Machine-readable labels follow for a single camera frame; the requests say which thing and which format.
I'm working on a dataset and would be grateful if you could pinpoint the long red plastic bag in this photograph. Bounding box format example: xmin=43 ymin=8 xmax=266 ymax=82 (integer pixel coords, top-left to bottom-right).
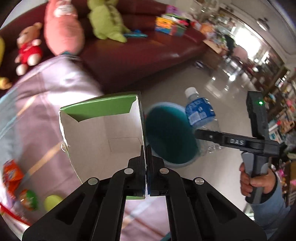
xmin=0 ymin=203 xmax=31 ymax=226

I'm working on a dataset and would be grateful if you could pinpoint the green white cardboard box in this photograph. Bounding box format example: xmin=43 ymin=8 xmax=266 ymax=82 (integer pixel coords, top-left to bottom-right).
xmin=58 ymin=91 xmax=148 ymax=200

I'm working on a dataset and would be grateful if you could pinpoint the blue grey trash bin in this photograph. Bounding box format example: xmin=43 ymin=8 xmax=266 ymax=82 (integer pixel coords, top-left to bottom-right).
xmin=144 ymin=102 xmax=201 ymax=168

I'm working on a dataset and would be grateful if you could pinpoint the colourful toy box stack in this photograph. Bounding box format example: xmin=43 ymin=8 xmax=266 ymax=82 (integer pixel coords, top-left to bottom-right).
xmin=154 ymin=14 xmax=191 ymax=37

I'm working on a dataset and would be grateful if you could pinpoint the clear plastic water bottle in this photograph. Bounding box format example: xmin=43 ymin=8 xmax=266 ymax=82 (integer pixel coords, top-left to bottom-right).
xmin=185 ymin=87 xmax=222 ymax=156

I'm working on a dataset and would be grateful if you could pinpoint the yellow green round lid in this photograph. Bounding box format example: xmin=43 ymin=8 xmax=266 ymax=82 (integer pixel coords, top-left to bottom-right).
xmin=44 ymin=194 xmax=63 ymax=212

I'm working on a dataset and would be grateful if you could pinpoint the right forearm blue sleeve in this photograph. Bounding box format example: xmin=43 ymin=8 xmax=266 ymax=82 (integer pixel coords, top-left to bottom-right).
xmin=250 ymin=173 xmax=290 ymax=239

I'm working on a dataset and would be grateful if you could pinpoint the pink plaid tablecloth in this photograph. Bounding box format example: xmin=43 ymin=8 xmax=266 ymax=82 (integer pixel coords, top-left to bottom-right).
xmin=1 ymin=79 xmax=170 ymax=240

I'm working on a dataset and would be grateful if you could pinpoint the pink carrot plush pillow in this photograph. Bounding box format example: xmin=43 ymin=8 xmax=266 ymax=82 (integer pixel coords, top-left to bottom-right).
xmin=44 ymin=1 xmax=85 ymax=56

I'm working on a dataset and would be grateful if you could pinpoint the dark red leather sofa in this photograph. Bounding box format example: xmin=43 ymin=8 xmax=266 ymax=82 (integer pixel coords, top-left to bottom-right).
xmin=1 ymin=1 xmax=206 ymax=93

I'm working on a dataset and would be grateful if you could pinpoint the yellow duck plush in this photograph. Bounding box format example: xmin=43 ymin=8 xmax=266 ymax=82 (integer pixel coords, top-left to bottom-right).
xmin=0 ymin=37 xmax=12 ymax=90

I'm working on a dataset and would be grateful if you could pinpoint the blue toy on sofa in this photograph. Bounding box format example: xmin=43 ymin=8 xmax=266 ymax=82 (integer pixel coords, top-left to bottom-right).
xmin=123 ymin=30 xmax=148 ymax=38

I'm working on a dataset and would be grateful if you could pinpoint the right hand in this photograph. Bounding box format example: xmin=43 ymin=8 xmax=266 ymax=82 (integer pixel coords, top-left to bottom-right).
xmin=239 ymin=163 xmax=277 ymax=197

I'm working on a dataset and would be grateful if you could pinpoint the green dinosaur plush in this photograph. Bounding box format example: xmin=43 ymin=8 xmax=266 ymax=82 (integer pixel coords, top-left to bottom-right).
xmin=87 ymin=0 xmax=130 ymax=43

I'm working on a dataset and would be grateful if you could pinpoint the teddy bear red shirt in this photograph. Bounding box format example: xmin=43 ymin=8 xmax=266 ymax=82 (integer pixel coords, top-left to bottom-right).
xmin=15 ymin=22 xmax=43 ymax=76

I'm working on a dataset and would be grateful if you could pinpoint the wooden side table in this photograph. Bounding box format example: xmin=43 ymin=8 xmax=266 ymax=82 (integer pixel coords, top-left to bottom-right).
xmin=201 ymin=40 xmax=226 ymax=75

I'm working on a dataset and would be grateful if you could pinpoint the orange snack wrapper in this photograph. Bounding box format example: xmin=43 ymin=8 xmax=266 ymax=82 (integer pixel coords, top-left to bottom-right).
xmin=2 ymin=159 xmax=24 ymax=200

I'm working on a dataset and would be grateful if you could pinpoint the green orange jelly cup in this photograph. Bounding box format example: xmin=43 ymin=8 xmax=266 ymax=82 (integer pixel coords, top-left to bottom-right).
xmin=19 ymin=189 xmax=38 ymax=211

